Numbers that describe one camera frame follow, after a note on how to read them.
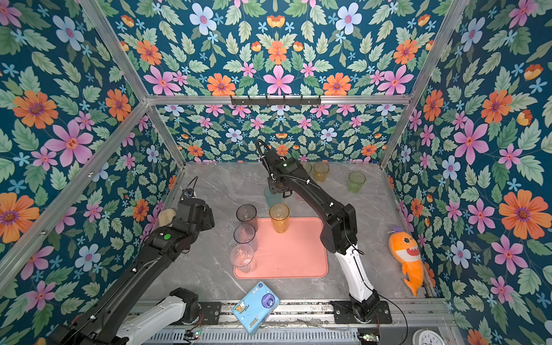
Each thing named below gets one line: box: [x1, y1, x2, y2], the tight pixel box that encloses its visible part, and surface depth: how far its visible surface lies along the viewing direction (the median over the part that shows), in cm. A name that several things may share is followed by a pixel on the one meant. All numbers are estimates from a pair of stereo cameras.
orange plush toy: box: [387, 226, 425, 297], surface depth 82 cm
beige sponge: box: [158, 208, 177, 227], surface depth 97 cm
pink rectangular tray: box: [233, 217, 329, 280], surface depth 88 cm
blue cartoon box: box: [231, 281, 280, 335], surface depth 72 cm
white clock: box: [411, 326, 445, 345], surface depth 67 cm
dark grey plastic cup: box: [235, 204, 259, 231], surface depth 86 cm
